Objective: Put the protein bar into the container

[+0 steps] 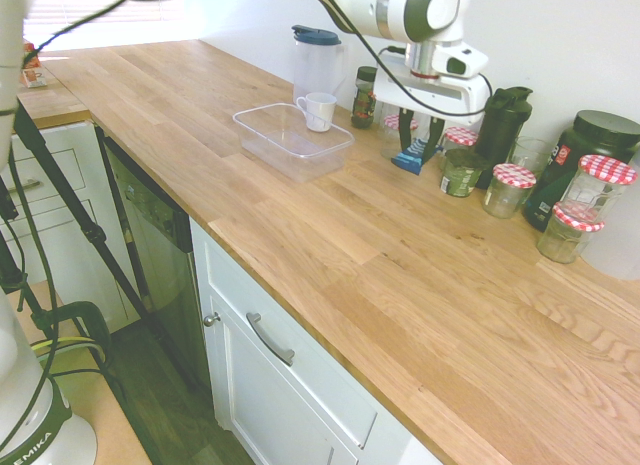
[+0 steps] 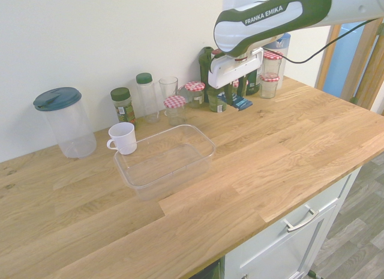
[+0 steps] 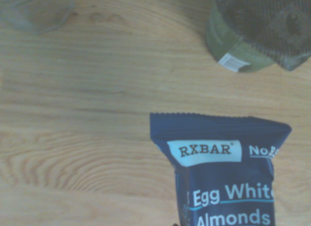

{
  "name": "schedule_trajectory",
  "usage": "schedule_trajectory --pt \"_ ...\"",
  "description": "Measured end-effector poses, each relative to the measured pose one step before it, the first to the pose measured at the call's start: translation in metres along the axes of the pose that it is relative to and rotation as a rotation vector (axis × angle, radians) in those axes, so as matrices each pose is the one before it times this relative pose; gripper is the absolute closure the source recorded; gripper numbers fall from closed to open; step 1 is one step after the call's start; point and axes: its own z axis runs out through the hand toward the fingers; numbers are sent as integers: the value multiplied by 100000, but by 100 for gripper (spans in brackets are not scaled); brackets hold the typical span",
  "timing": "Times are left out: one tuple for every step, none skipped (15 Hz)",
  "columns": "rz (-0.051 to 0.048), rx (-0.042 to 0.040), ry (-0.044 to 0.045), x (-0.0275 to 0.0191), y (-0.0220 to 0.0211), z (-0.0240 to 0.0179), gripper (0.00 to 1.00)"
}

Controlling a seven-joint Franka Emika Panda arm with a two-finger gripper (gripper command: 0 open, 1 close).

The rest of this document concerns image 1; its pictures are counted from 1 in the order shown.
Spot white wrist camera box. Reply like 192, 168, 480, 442
431, 41, 490, 81

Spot blue protein bar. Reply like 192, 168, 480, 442
390, 138, 442, 176

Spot white cabinet with bar handle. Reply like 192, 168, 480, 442
188, 216, 451, 465

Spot black shaker bottle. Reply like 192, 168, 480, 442
473, 85, 535, 191

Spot faceted jar red checked lid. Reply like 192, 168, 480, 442
536, 201, 606, 265

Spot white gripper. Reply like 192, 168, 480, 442
372, 58, 495, 165

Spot clear plastic food container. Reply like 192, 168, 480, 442
231, 102, 357, 185

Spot white window blinds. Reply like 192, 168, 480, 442
23, 0, 187, 36

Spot white drawer cabinet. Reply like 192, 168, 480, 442
0, 120, 142, 336

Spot yellow green cable bundle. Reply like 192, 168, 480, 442
30, 336, 107, 364

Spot clear drinking glass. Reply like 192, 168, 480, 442
508, 135, 552, 182

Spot black table clamp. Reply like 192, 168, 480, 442
28, 300, 112, 369

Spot stainless steel dishwasher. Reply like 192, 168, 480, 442
94, 126, 215, 392

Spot black camera tripod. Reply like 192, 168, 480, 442
0, 96, 204, 392

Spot white ceramic mug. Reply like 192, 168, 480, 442
295, 90, 339, 133

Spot green round tub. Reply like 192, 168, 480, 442
439, 148, 490, 199

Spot medium jar red checked lid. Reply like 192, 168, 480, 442
481, 162, 538, 220

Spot clear pitcher with blue lid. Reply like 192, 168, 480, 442
290, 24, 349, 112

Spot silver bar drawer handle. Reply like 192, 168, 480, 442
245, 311, 297, 368

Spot small jar red checked lid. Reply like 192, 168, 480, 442
439, 126, 480, 172
379, 113, 419, 160

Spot large jar red checked lid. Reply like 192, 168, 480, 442
558, 154, 639, 225

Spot wooden robot mounting board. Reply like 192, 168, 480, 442
14, 278, 153, 465

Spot spice jar with dark lid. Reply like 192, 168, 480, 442
349, 65, 380, 131

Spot large black protein tub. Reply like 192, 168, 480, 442
522, 109, 640, 234

